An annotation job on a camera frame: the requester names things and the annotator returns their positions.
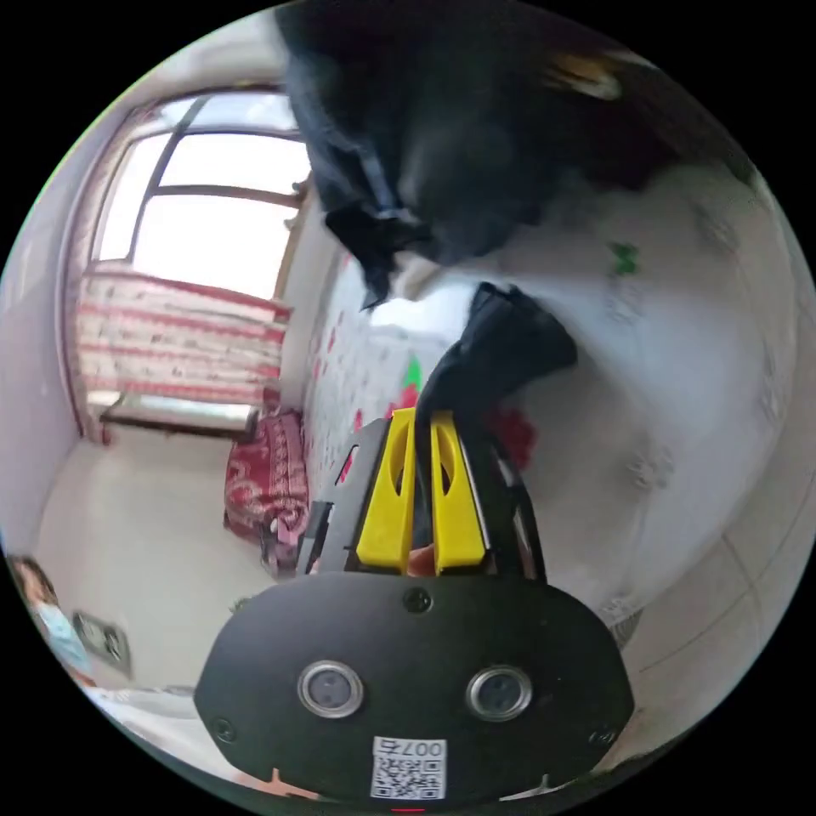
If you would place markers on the person's right hand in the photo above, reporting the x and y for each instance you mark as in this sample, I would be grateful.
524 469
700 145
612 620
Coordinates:
422 561

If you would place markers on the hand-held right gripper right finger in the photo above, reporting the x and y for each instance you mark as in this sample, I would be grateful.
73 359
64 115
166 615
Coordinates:
460 510

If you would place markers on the red white striped folded quilt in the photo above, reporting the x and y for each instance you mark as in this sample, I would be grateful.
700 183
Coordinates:
178 338

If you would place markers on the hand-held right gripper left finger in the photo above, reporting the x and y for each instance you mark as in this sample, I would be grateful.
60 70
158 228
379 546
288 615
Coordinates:
384 503

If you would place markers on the bed with white printed sheet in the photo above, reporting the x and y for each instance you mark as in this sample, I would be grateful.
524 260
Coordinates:
650 395

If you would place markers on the red patterned rolled blanket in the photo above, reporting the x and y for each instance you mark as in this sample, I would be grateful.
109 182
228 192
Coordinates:
271 478

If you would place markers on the window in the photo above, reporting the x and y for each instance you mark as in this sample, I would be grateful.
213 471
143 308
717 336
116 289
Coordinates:
210 210

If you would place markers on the black pants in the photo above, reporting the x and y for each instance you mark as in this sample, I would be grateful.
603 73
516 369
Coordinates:
459 127

